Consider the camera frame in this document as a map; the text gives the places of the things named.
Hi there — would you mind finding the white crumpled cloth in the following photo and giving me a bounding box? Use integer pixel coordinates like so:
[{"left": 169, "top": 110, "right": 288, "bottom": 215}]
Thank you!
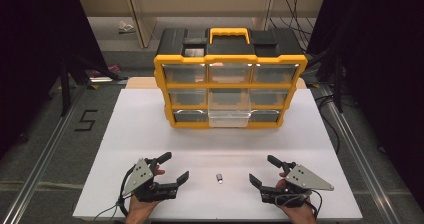
[{"left": 117, "top": 20, "right": 136, "bottom": 34}]

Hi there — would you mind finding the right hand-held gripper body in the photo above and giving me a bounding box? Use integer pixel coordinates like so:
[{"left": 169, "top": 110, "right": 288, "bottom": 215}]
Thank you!
[{"left": 259, "top": 161, "right": 335, "bottom": 206}]

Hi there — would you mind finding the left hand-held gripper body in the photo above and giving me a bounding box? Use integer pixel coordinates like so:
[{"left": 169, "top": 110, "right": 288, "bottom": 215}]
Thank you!
[{"left": 121, "top": 157, "right": 179, "bottom": 203}]

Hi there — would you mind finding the black curtain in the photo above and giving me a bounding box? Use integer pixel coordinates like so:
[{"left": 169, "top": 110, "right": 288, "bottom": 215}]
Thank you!
[
  {"left": 306, "top": 0, "right": 424, "bottom": 212},
  {"left": 0, "top": 0, "right": 108, "bottom": 158}
]

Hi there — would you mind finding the yellow black organizer cabinet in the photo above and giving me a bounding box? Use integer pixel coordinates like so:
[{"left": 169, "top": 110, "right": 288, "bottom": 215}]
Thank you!
[{"left": 153, "top": 27, "right": 309, "bottom": 130}]

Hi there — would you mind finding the bundle of hanging black cables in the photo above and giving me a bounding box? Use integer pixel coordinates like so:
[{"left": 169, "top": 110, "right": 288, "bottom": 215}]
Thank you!
[{"left": 268, "top": 0, "right": 318, "bottom": 53}]

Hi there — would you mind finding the person's right hand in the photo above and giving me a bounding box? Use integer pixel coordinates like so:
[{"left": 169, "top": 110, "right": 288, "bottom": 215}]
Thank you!
[{"left": 275, "top": 172, "right": 318, "bottom": 224}]

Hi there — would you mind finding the person's left hand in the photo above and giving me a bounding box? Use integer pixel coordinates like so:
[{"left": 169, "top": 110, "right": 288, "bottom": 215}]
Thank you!
[{"left": 124, "top": 165, "right": 167, "bottom": 224}]

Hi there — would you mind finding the black metal stand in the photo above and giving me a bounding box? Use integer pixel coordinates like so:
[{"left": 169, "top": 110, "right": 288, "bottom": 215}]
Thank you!
[{"left": 59, "top": 55, "right": 129, "bottom": 118}]

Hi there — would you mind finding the clear plastic pulled-out drawer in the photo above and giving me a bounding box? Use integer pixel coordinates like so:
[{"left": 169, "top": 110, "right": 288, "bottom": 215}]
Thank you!
[{"left": 207, "top": 97, "right": 252, "bottom": 129}]

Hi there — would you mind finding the pink object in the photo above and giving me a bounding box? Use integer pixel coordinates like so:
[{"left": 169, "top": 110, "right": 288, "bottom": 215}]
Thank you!
[{"left": 92, "top": 63, "right": 121, "bottom": 78}]

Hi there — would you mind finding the beige wooden shelf unit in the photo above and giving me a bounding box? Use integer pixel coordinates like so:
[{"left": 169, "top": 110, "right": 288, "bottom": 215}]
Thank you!
[{"left": 76, "top": 0, "right": 327, "bottom": 50}]

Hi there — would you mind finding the thin grey cable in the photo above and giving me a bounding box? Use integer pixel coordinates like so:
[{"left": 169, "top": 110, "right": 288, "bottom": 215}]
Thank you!
[{"left": 93, "top": 202, "right": 123, "bottom": 222}]

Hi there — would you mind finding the aluminium floor rail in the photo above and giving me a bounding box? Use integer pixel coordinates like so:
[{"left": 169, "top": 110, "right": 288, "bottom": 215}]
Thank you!
[
  {"left": 0, "top": 83, "right": 88, "bottom": 224},
  {"left": 318, "top": 83, "right": 418, "bottom": 224}
]

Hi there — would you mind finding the tan wooden board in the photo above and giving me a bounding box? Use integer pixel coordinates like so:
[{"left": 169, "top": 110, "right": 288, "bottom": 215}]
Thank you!
[{"left": 125, "top": 77, "right": 308, "bottom": 90}]

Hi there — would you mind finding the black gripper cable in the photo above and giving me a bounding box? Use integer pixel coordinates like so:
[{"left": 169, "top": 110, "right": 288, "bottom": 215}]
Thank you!
[
  {"left": 118, "top": 166, "right": 139, "bottom": 218},
  {"left": 301, "top": 189, "right": 324, "bottom": 218}
]

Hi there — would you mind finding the set of clear cabinet drawers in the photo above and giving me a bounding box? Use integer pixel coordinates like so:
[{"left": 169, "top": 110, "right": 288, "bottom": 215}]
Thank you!
[{"left": 162, "top": 63, "right": 300, "bottom": 123}]

